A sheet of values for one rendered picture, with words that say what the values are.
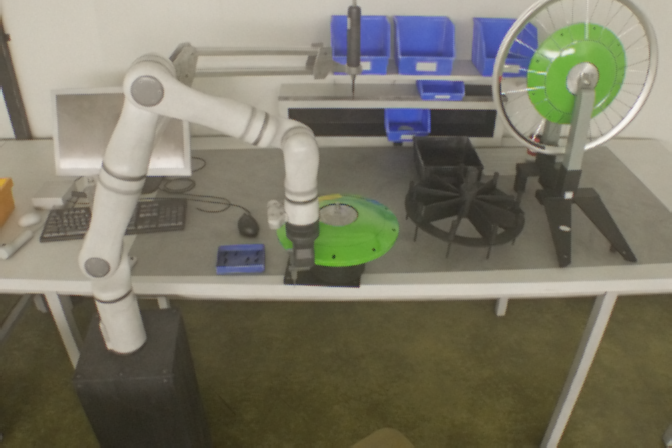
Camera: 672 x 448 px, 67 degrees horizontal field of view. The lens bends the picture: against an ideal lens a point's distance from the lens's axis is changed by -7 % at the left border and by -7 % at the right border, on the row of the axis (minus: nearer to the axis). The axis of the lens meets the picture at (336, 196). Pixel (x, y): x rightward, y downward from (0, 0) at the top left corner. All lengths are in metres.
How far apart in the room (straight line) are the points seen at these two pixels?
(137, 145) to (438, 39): 1.35
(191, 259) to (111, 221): 0.45
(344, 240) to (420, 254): 0.32
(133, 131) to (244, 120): 0.22
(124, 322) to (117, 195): 0.35
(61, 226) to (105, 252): 0.61
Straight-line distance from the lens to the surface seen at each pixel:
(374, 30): 2.10
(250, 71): 1.42
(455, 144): 2.03
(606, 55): 1.70
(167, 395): 1.41
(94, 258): 1.22
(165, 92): 1.01
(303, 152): 1.05
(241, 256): 1.54
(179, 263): 1.56
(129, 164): 1.10
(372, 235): 1.32
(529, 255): 1.62
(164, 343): 1.43
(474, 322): 2.71
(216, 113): 1.03
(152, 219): 1.74
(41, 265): 1.70
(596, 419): 2.49
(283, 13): 2.10
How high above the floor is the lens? 1.84
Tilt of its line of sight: 31 degrees down
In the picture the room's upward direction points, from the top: straight up
